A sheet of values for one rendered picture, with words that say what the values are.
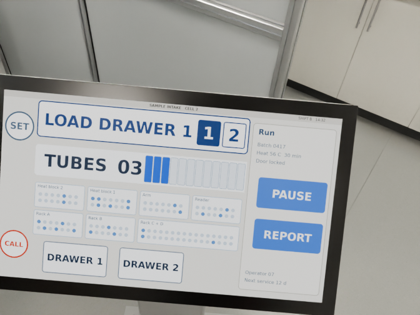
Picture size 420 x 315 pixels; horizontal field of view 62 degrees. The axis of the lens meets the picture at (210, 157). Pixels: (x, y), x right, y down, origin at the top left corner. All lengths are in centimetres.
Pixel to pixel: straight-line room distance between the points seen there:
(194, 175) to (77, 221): 18
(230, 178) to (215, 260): 12
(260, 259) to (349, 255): 138
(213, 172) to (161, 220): 10
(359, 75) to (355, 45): 21
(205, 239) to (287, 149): 17
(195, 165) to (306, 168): 16
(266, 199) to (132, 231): 20
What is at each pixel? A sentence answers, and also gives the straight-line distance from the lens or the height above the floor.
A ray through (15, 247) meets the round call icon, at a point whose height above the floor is 101.
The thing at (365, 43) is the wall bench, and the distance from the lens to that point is 249.
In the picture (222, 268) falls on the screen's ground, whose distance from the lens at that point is 53.
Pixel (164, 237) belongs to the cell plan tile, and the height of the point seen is 104.
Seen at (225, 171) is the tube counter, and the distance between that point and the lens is 50.
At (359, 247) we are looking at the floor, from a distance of 194.
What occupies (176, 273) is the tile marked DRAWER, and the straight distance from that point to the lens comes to 53.
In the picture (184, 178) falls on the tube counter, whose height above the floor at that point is 110.
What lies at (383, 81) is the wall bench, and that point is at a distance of 255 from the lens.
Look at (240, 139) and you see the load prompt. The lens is 49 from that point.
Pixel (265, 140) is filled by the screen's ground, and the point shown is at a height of 115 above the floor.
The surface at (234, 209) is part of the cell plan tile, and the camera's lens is 51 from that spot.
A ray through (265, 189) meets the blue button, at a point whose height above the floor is 110.
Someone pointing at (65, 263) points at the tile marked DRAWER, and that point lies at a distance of 57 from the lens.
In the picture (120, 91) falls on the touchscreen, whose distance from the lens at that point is 51.
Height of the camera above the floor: 147
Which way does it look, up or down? 44 degrees down
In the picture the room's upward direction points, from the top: 5 degrees clockwise
